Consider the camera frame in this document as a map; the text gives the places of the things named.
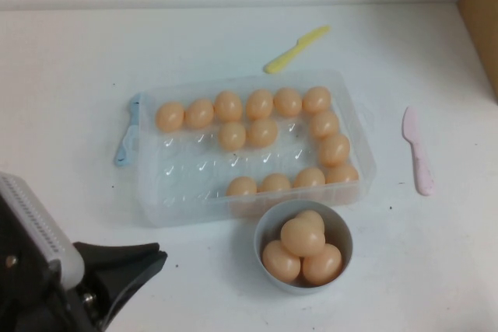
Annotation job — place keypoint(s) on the clear plastic egg box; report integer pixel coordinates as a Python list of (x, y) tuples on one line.
[(342, 200)]

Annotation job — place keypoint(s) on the beige egg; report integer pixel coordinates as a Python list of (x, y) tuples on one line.
[(275, 183), (241, 186), (302, 236), (288, 101), (313, 217), (259, 104), (232, 135), (316, 99), (262, 133), (228, 105), (170, 116), (277, 264), (199, 113), (324, 123), (334, 149), (309, 178), (325, 268), (342, 173)]

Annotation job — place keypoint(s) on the brown cardboard box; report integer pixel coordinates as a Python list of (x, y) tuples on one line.
[(482, 17)]

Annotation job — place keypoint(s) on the pink plastic knife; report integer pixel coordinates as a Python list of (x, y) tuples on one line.
[(418, 157)]

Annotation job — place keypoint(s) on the light blue plastic knife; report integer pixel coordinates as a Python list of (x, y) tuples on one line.
[(121, 155)]

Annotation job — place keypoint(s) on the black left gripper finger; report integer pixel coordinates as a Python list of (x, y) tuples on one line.
[(124, 291), (124, 260)]

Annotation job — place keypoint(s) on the grey round bowl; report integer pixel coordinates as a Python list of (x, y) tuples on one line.
[(264, 238)]

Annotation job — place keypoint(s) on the yellow plastic knife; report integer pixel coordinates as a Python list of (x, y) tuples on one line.
[(290, 52)]

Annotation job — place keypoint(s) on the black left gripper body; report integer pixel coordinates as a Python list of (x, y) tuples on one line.
[(31, 293)]

